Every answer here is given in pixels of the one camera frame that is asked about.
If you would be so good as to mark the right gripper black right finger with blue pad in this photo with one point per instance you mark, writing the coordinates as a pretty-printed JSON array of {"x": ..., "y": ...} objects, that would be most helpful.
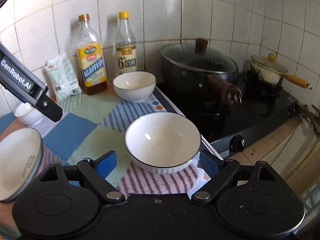
[{"x": 221, "y": 172}]

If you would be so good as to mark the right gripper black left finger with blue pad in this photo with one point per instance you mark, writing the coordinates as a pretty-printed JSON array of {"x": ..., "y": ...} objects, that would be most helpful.
[{"x": 94, "y": 174}]

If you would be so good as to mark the white ribbed bowl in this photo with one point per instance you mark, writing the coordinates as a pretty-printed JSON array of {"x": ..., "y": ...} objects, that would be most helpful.
[
  {"x": 134, "y": 86},
  {"x": 27, "y": 114},
  {"x": 162, "y": 142}
]

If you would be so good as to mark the white sunshine plate black rim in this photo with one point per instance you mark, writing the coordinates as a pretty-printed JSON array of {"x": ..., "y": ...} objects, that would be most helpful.
[{"x": 21, "y": 154}]

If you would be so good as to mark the white green salt bag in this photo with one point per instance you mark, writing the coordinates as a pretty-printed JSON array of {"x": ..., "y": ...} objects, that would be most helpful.
[{"x": 63, "y": 77}]

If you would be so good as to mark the black gas stove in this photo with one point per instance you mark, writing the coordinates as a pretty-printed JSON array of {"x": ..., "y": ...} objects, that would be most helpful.
[{"x": 227, "y": 129}]

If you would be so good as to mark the oil bottle yellow label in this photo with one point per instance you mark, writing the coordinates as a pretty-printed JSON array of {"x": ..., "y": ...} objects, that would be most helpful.
[{"x": 90, "y": 57}]

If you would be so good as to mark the vinegar bottle yellow cap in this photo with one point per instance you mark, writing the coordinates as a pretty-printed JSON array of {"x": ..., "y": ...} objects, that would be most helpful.
[{"x": 125, "y": 45}]

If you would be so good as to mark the black pot glass lid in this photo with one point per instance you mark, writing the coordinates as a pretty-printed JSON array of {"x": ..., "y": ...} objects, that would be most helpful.
[{"x": 202, "y": 69}]

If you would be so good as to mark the cream enamel milk pot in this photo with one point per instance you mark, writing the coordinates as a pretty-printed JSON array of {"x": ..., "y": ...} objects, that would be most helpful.
[{"x": 273, "y": 73}]

